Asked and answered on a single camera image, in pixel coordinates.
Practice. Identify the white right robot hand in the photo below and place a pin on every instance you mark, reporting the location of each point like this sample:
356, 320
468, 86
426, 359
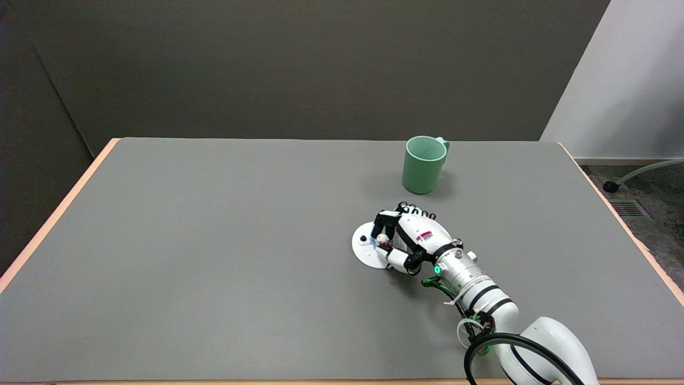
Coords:
414, 235

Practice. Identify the small white round plate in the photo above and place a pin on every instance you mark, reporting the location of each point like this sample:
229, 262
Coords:
368, 248

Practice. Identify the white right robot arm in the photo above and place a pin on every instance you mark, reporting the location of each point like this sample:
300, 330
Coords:
507, 315

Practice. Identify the green plastic mug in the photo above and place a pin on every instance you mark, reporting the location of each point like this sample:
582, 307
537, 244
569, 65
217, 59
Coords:
423, 164

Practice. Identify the floor vent grille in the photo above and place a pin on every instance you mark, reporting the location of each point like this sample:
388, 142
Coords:
629, 208

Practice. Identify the chair leg with black caster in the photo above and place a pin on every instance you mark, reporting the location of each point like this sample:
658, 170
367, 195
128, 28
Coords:
638, 174

